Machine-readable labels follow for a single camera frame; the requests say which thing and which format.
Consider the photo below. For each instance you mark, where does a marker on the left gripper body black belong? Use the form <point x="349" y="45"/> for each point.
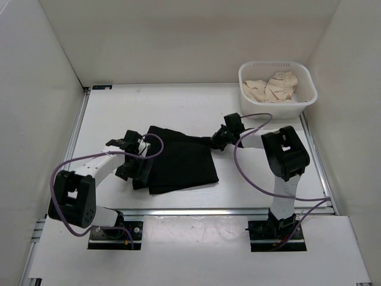
<point x="134" y="168"/>

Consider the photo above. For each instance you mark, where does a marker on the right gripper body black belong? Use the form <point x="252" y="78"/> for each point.
<point x="220" y="139"/>

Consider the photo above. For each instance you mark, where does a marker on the black trousers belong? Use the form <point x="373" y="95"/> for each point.
<point x="185" y="162"/>

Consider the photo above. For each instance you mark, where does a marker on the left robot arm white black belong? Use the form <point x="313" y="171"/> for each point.
<point x="73" y="192"/>

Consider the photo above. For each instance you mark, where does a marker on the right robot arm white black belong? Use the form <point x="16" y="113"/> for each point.
<point x="287" y="159"/>

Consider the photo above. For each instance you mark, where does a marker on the beige trousers in basket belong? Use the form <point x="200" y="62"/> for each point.
<point x="279" y="88"/>

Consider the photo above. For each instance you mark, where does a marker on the white plastic basket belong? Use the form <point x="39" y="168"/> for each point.
<point x="305" y="93"/>

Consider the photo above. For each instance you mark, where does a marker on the black label sticker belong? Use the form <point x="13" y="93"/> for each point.
<point x="102" y="87"/>

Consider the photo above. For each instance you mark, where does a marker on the aluminium frame rail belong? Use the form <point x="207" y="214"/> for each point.
<point x="196" y="236"/>

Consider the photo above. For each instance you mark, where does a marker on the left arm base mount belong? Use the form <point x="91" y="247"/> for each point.
<point x="117" y="239"/>

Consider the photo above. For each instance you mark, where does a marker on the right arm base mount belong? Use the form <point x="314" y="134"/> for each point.
<point x="275" y="238"/>

